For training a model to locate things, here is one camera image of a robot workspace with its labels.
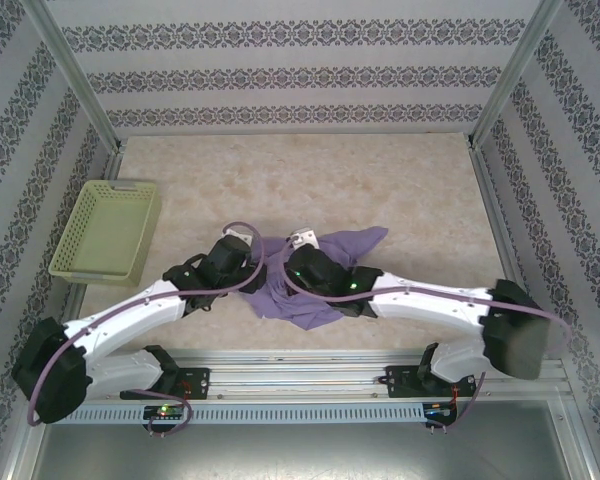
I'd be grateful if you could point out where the purple t-shirt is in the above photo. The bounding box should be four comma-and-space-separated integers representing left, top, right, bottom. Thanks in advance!
242, 226, 389, 332

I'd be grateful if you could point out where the pale green perforated plastic basket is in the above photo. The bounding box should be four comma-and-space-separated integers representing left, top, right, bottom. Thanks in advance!
48, 179, 162, 287

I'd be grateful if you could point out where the left controller board green light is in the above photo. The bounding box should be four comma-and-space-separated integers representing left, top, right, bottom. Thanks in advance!
143, 403, 186, 422

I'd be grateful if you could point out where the grey metal sheet panel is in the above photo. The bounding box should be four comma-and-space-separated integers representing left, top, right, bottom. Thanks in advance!
9, 422, 596, 480

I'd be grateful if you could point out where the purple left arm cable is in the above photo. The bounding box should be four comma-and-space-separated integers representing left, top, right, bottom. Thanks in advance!
27, 221, 269, 439

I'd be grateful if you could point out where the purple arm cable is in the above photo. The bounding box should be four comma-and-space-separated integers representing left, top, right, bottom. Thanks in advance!
27, 221, 269, 439
279, 234, 571, 436

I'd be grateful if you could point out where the aluminium mounting rail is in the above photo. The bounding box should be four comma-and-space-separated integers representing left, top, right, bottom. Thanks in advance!
29, 349, 566, 401

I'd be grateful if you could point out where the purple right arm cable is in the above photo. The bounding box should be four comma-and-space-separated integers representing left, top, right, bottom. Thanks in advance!
279, 234, 571, 436

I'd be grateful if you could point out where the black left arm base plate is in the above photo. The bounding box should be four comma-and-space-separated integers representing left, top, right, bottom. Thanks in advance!
119, 367, 211, 401

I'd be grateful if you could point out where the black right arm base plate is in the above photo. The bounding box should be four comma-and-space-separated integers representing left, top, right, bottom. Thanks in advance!
385, 364, 474, 400

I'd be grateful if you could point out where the white slotted cable duct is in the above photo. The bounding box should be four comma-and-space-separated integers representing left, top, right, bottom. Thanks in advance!
47, 403, 426, 425

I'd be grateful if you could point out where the aluminium side rail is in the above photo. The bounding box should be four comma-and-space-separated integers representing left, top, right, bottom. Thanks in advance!
49, 142, 127, 365
467, 142, 564, 364

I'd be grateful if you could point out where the aluminium frame post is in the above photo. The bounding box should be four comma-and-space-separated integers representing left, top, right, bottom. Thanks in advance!
22, 0, 124, 151
469, 0, 564, 149

